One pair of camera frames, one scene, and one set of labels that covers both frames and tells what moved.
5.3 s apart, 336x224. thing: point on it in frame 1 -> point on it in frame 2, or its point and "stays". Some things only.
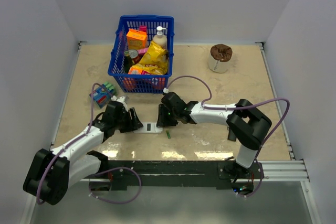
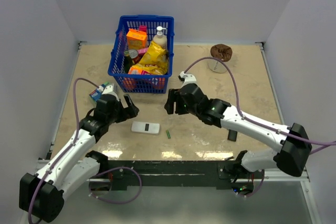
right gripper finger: x=165 y=118 -> x=169 y=106
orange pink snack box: x=137 y=71 stays
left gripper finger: x=135 y=123 -> x=133 y=110
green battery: x=168 y=134 stays
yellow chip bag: x=155 y=60 stays
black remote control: x=231 y=136 stays
